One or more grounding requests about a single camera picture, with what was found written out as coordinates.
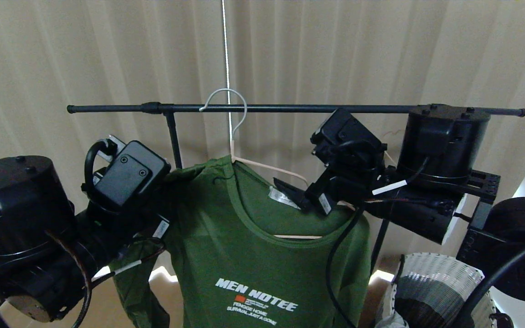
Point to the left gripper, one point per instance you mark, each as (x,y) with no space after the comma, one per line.
(126,228)

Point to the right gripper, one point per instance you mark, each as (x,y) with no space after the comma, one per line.
(344,187)

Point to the pink clothes hanger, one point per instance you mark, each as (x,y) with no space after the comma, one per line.
(271,168)
(389,157)

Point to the green printed t-shirt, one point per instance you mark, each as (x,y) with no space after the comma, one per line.
(253,264)

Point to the pale grey shorts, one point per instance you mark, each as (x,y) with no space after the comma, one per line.
(390,321)

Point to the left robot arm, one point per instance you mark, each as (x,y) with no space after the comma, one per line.
(16,205)

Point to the black clothes rack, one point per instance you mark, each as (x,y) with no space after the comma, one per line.
(290,108)

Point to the white laundry basket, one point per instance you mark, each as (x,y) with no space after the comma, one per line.
(440,282)

